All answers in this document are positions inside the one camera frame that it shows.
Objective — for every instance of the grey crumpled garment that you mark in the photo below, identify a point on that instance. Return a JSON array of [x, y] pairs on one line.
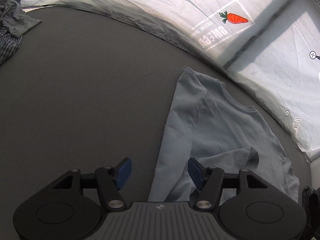
[[14, 19]]

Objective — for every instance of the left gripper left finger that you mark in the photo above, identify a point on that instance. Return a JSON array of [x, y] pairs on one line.
[[110, 180]]

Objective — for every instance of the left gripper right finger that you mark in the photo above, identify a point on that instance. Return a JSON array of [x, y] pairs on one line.
[[208, 182]]

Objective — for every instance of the light blue graphic t-shirt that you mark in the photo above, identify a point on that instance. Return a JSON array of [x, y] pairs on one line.
[[206, 123]]

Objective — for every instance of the blue plaid shirt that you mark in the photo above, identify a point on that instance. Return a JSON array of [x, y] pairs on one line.
[[8, 45]]

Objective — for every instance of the dark folded clothes stack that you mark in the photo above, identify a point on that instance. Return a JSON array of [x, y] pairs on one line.
[[310, 202]]

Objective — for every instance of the white printed window sheet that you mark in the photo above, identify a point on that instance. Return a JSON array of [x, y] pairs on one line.
[[269, 47]]

